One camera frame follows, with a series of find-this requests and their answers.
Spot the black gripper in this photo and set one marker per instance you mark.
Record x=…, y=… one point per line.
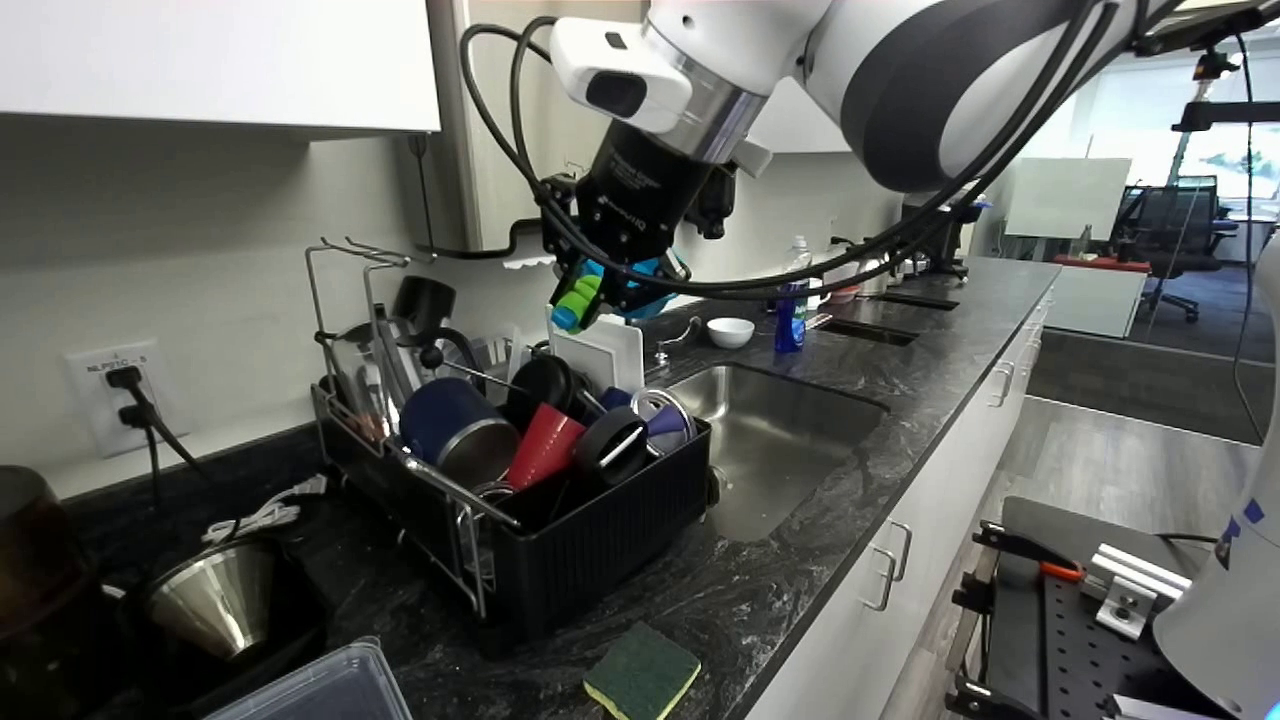
x=662, y=182

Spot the blue plastic bowl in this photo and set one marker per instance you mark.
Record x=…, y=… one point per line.
x=577, y=296

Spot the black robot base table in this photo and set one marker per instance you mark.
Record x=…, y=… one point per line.
x=1066, y=643

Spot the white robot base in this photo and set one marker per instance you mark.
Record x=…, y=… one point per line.
x=1235, y=601

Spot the stainless steel sink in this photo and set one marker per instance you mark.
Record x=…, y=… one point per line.
x=773, y=440

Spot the white cutting board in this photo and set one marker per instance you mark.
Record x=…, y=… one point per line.
x=605, y=357

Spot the small white bowl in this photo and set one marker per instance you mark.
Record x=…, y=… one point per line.
x=731, y=333

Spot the purple clear cup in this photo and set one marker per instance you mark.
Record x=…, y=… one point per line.
x=665, y=423

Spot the black cup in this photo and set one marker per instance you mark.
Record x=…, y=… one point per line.
x=609, y=440

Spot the blue dish soap bottle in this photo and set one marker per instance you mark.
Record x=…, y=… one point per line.
x=791, y=326

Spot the red cup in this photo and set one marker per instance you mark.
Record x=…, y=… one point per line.
x=543, y=451

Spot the navy blue steel tumbler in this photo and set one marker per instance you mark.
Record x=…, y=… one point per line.
x=454, y=427

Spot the black dish rack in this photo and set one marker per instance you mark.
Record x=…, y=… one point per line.
x=573, y=544

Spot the black coffee machine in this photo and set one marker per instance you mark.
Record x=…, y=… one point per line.
x=940, y=235

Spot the white lower cabinets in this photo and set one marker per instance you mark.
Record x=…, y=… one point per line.
x=922, y=506

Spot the green yellow sponge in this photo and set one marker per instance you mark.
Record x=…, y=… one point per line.
x=640, y=670

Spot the white upper cabinet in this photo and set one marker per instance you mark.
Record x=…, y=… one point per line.
x=214, y=60

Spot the clear plastic container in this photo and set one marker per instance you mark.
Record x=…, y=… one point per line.
x=322, y=684

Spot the steel cone funnel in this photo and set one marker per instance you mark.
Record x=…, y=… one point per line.
x=214, y=601

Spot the black office chair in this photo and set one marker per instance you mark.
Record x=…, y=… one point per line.
x=1175, y=241

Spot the brown pot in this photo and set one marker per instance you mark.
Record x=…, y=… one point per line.
x=32, y=544

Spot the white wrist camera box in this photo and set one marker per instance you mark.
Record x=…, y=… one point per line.
x=621, y=72

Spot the white wall outlet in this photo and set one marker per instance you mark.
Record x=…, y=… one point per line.
x=112, y=393

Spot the aluminium bracket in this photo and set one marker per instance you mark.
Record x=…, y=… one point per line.
x=1143, y=586

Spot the black camera on stand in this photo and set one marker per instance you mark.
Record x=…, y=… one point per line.
x=1204, y=60

